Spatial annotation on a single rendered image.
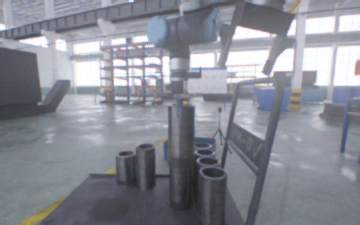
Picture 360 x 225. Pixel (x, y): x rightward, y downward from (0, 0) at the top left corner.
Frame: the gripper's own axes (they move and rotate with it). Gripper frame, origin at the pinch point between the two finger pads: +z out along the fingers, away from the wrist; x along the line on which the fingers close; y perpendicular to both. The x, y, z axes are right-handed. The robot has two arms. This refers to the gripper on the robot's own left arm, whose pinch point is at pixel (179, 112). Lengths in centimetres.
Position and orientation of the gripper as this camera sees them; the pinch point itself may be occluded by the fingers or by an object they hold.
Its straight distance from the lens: 74.2
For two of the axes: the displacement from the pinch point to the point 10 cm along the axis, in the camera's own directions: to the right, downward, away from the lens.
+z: -0.1, 9.9, 1.3
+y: -9.9, -0.3, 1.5
